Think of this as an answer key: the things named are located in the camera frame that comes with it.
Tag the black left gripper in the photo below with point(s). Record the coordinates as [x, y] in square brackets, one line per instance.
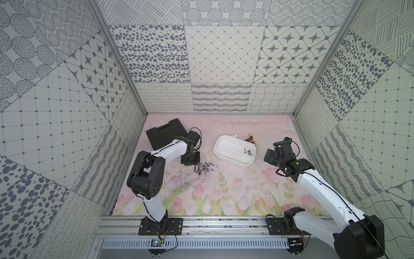
[190, 158]

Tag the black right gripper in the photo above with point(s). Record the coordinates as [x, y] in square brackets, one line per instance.
[270, 156]

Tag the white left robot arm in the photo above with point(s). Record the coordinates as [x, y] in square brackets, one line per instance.
[146, 177]

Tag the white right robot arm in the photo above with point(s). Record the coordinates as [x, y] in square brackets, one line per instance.
[354, 235]

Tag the white plastic storage box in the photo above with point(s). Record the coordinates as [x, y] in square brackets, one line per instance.
[231, 149]

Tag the black plastic tool case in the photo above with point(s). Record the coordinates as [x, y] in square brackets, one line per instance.
[164, 135]

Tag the aluminium mounting rail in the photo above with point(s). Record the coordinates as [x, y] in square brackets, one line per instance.
[193, 226]

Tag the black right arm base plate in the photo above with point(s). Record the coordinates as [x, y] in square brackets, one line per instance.
[276, 227]

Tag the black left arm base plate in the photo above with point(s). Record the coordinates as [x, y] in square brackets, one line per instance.
[171, 225]

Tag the white slotted cable duct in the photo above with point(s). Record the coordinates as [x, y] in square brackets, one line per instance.
[197, 243]

